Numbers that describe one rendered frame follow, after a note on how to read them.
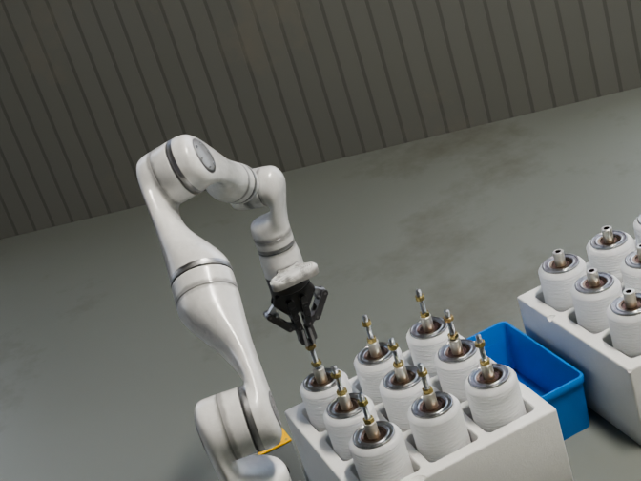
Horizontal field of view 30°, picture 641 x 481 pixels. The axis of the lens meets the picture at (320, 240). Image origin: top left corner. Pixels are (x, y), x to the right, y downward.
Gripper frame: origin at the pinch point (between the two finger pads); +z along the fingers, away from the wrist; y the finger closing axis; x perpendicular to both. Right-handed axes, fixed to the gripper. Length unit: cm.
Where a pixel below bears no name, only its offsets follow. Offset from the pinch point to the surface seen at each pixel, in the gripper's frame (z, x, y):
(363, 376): 12.5, 1.8, -7.6
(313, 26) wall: -11, -160, -68
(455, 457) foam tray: 17.7, 30.0, -11.5
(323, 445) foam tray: 17.6, 9.1, 5.6
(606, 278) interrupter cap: 10, 11, -57
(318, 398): 11.3, 3.7, 2.7
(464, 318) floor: 35, -39, -46
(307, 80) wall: 6, -163, -62
